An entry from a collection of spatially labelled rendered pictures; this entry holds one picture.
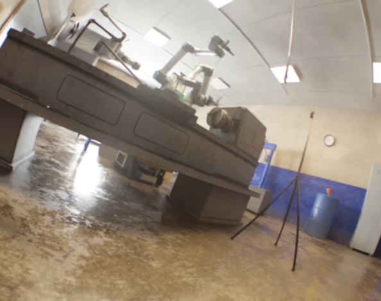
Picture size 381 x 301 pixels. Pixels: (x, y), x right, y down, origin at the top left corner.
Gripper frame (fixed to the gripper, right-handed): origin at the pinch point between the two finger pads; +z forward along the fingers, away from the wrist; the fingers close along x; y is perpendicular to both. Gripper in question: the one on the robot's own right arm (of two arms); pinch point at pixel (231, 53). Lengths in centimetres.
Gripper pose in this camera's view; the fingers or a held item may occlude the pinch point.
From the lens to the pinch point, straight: 227.3
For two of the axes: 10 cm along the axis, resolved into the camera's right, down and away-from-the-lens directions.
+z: 7.4, 3.4, 5.8
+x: 1.8, 7.2, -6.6
